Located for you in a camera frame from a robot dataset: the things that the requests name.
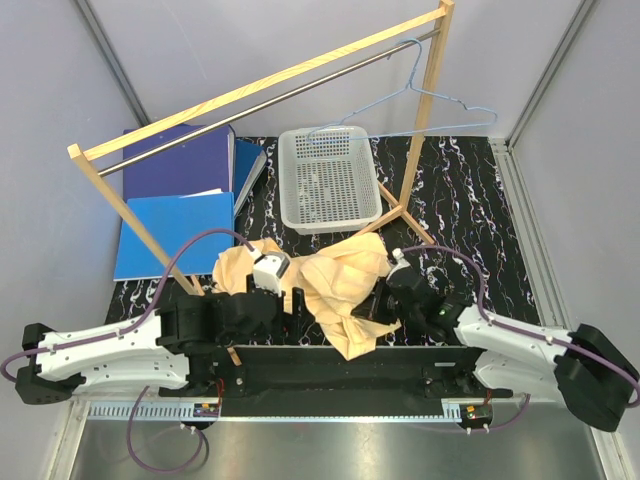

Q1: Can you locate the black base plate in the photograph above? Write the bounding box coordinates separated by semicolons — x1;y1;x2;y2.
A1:
97;344;516;401

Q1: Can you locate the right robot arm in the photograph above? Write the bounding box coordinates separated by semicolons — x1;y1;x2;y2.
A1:
352;267;639;432

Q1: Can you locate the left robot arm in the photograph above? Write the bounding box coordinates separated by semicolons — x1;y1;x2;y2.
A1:
14;288;312;405

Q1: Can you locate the white plastic basket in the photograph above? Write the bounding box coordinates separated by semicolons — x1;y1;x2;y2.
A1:
277;126;383;235

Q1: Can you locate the blue folder with papers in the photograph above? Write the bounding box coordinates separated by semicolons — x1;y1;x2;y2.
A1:
114;192;235;281

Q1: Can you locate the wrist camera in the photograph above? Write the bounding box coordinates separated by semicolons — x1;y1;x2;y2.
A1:
249;248;290;296
386;248;411;281

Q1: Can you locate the black marbled table mat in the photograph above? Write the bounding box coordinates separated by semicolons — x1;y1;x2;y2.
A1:
104;136;559;347

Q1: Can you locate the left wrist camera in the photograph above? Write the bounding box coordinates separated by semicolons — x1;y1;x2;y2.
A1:
249;248;290;296

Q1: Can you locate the wooden clothes rack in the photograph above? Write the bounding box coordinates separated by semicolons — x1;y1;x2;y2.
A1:
67;1;455;296

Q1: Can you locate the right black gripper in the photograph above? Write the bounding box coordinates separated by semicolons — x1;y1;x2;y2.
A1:
352;277;423;326

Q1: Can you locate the purple ring binder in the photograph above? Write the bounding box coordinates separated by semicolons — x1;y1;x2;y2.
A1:
123;126;235;200

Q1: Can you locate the beige t shirt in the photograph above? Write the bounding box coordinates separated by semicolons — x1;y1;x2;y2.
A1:
212;232;404;360

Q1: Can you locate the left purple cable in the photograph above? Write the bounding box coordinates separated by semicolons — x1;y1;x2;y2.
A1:
0;228;259;474

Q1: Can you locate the blue upright binder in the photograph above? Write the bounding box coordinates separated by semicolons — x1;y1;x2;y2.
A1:
233;139;267;216

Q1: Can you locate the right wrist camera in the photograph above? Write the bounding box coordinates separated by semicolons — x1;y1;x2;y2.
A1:
386;248;411;281

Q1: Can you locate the light blue wire hanger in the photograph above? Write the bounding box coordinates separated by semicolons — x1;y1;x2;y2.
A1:
305;38;499;146

